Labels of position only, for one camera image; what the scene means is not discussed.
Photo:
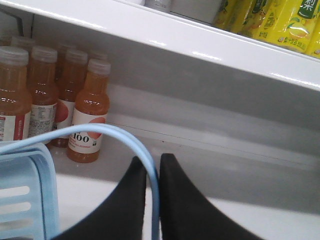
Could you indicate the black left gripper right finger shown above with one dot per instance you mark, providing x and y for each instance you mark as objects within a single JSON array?
[{"x": 186, "y": 214}]

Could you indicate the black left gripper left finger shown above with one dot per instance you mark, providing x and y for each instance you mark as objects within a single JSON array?
[{"x": 120, "y": 216}]

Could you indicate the light blue plastic basket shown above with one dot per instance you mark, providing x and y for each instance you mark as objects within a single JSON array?
[{"x": 28, "y": 185}]

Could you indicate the white metal store shelving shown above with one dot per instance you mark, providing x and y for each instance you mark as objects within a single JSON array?
[{"x": 241, "y": 116}]

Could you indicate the orange C100 juice bottle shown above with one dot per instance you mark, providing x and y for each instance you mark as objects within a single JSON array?
[
  {"x": 15, "y": 99},
  {"x": 91, "y": 106},
  {"x": 44, "y": 91},
  {"x": 69, "y": 85}
]

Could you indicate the yellow pear drink bottle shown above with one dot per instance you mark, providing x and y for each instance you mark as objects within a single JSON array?
[
  {"x": 231, "y": 15},
  {"x": 313, "y": 48},
  {"x": 289, "y": 24}
]

